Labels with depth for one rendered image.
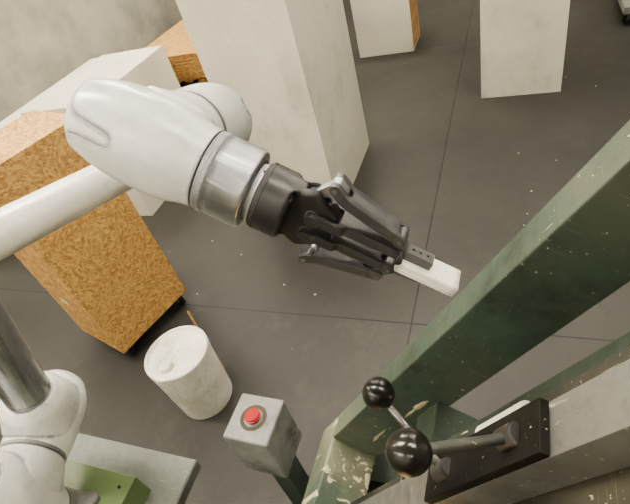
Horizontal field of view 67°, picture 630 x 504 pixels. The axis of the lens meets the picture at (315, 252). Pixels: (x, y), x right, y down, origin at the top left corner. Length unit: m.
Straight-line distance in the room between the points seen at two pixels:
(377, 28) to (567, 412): 5.12
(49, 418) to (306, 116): 2.06
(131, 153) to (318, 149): 2.45
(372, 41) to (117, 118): 5.03
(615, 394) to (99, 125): 0.50
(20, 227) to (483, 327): 0.63
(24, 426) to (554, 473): 1.14
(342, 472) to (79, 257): 1.76
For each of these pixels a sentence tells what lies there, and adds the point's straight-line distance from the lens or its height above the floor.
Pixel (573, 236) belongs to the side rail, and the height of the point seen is 1.54.
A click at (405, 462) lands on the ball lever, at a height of 1.55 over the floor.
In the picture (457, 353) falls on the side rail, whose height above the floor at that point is 1.30.
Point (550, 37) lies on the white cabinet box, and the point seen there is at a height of 0.43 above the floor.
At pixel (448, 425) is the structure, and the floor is 1.14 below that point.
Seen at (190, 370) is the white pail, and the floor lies 0.37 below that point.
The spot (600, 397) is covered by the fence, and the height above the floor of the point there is 1.57.
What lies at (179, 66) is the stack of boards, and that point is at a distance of 6.01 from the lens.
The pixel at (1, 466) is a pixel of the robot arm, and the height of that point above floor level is 1.09.
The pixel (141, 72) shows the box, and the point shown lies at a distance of 4.08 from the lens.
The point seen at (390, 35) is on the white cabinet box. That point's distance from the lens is 5.42.
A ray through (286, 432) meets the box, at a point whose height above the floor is 0.85.
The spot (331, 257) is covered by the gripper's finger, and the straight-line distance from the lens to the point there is 0.54.
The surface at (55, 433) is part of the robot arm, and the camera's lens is 1.37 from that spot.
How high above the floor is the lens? 1.93
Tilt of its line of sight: 40 degrees down
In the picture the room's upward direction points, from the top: 18 degrees counter-clockwise
